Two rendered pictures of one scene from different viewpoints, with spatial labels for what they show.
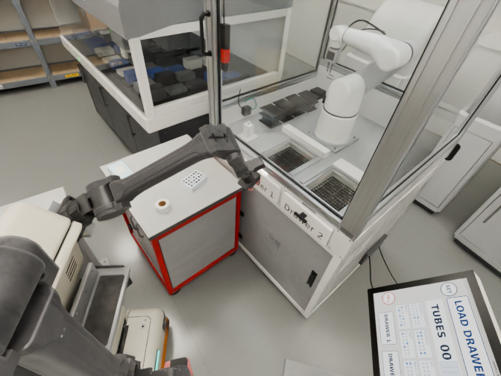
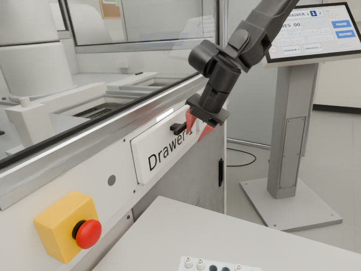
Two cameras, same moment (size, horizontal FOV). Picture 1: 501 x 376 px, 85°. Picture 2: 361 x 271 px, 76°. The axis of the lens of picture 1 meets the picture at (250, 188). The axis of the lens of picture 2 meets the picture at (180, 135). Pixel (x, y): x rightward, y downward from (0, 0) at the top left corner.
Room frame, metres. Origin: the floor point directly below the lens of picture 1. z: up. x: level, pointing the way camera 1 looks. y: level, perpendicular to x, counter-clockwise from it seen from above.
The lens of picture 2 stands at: (1.17, 0.51, 1.13)
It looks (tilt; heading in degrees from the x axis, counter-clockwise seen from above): 24 degrees down; 254
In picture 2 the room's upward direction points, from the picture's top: 5 degrees counter-clockwise
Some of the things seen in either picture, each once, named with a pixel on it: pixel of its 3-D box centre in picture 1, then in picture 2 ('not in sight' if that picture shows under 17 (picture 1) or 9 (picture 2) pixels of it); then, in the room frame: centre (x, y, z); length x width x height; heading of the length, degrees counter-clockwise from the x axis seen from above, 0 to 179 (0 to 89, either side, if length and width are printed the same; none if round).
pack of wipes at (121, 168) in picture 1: (121, 171); not in sight; (1.09, 0.73, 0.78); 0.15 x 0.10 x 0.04; 47
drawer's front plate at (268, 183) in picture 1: (259, 180); (170, 137); (1.04, -0.04, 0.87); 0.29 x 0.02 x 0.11; 44
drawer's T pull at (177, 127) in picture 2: not in sight; (178, 127); (1.02, -0.02, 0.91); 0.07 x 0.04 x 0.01; 44
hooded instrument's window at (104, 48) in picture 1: (156, 26); not in sight; (2.50, 0.90, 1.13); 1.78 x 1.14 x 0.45; 44
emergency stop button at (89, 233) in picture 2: not in sight; (86, 232); (1.24, 0.22, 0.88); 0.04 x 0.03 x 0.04; 44
